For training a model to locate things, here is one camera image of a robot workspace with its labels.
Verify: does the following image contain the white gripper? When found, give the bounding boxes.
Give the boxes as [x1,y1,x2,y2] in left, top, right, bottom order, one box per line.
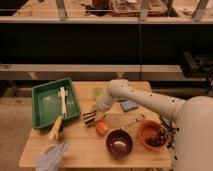
[95,93,114,121]

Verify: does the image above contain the orange fruit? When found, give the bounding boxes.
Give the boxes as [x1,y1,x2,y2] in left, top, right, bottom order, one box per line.
[95,121,108,136]

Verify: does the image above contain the green plastic tray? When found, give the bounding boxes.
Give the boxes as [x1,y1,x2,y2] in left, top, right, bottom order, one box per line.
[32,78,81,130]

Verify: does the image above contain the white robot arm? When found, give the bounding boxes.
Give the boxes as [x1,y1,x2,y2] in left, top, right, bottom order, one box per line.
[96,79,213,171]

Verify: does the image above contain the green cup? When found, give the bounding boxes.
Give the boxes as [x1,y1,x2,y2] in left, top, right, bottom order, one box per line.
[92,87,103,99]

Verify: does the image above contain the blue sponge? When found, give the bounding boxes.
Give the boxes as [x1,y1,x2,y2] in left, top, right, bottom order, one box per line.
[120,100,138,112]

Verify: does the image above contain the dark purple bowl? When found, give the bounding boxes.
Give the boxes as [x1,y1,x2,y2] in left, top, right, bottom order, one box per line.
[106,130,133,158]

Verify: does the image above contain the metal spoon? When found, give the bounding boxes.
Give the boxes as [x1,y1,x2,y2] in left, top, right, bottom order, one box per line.
[120,115,146,130]

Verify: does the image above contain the white plastic tool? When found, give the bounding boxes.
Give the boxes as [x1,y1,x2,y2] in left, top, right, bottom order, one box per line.
[58,87,67,118]

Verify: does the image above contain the orange bowl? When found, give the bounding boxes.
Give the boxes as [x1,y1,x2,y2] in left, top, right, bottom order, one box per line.
[138,120,168,151]

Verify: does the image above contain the red grapes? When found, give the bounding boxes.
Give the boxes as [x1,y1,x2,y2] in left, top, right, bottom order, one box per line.
[146,129,168,147]

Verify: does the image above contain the clear plastic bag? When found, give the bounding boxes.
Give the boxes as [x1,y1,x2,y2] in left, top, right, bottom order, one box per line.
[36,143,69,171]

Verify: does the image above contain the clutter pile on shelf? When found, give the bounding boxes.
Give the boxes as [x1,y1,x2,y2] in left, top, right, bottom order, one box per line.
[79,0,168,18]

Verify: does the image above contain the black device on shelf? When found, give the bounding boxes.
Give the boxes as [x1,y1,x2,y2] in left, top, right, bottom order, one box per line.
[179,51,213,78]

